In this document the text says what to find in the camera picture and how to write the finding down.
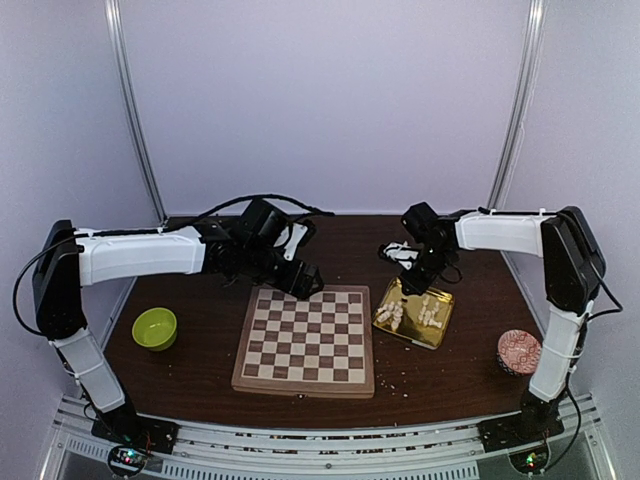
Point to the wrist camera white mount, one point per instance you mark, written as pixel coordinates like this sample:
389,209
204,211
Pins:
294,236
399,253

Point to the green bowl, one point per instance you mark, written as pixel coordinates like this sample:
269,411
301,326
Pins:
155,329

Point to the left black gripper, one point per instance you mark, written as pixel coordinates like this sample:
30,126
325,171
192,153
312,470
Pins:
302,290

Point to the aluminium corner post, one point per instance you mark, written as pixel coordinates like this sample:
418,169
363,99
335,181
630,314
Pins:
529,65
118,41

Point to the pile of white pawns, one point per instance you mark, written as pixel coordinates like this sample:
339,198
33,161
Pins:
389,316

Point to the right green circuit board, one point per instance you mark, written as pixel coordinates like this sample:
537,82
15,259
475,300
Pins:
530,461

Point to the pile of white chess pieces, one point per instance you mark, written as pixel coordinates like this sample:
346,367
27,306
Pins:
427,316

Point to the gold metal tray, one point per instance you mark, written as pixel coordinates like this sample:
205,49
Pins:
409,329

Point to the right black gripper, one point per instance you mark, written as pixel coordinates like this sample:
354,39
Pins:
415,285

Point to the left green circuit board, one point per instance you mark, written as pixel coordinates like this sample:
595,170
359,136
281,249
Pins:
126,461

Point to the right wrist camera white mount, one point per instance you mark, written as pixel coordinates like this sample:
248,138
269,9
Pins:
399,253

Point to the right aluminium corner post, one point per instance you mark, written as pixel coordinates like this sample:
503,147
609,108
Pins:
529,65

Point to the wooden chessboard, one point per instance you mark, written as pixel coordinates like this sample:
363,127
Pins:
320,347

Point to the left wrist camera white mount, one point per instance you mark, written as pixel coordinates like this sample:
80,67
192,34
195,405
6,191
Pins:
294,236

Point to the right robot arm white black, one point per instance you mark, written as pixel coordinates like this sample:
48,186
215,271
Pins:
574,269

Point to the left aluminium corner post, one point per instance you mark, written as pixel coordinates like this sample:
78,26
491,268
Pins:
118,41

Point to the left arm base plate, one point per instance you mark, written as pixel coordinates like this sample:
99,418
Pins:
156,436

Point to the red patterned bowl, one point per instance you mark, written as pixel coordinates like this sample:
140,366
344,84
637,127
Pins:
518,352

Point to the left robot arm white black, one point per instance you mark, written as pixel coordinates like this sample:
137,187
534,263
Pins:
261,244

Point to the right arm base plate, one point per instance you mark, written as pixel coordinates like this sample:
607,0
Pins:
512,431

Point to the green circuit board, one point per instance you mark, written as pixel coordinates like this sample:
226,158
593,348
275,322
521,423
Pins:
126,461
530,461

